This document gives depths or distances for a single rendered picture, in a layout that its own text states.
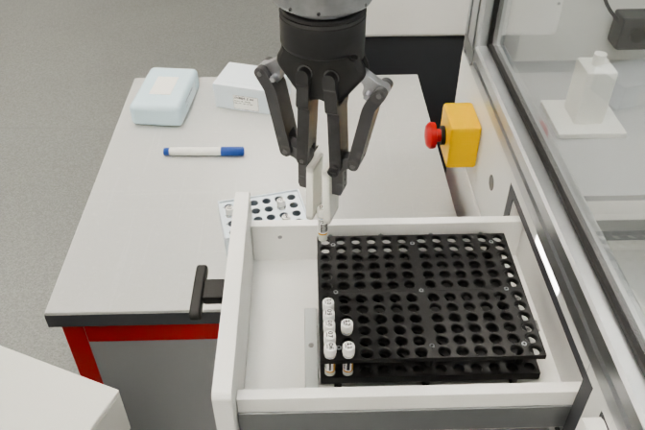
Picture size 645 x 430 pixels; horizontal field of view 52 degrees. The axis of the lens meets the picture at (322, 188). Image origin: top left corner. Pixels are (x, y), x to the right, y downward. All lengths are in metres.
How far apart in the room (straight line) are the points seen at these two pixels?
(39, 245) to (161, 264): 1.30
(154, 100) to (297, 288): 0.56
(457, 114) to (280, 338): 0.43
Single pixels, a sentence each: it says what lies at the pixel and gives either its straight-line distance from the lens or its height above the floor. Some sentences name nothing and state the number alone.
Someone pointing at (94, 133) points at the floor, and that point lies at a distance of 2.70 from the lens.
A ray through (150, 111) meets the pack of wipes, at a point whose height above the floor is 0.79.
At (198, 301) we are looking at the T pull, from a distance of 0.71.
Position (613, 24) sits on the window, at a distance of 0.64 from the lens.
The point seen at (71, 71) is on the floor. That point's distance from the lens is 3.16.
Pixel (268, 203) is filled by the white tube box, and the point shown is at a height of 0.80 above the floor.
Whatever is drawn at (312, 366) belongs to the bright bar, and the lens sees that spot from 0.73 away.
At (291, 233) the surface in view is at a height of 0.88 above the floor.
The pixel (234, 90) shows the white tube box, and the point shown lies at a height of 0.80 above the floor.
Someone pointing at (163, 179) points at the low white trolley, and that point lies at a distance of 1.13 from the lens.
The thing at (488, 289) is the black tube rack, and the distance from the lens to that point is 0.75.
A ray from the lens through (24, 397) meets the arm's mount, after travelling 0.79.
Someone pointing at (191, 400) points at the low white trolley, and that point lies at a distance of 1.10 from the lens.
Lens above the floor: 1.44
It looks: 39 degrees down
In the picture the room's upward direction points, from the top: straight up
